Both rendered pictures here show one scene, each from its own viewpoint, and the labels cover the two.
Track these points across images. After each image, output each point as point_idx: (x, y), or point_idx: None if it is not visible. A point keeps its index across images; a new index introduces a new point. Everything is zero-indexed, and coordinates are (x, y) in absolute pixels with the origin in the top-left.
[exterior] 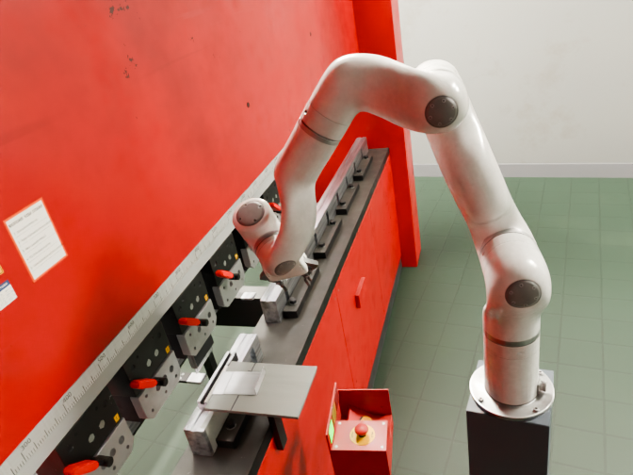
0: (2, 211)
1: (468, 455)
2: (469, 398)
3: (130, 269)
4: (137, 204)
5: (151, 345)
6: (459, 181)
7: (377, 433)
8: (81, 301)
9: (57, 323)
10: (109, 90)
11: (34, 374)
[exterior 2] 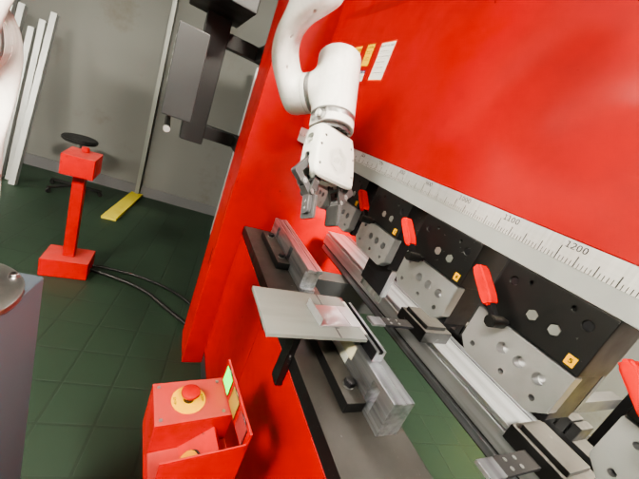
0: (385, 37)
1: (35, 345)
2: (29, 289)
3: (388, 124)
4: (426, 85)
5: (357, 183)
6: None
7: (168, 405)
8: (366, 110)
9: (357, 109)
10: None
11: None
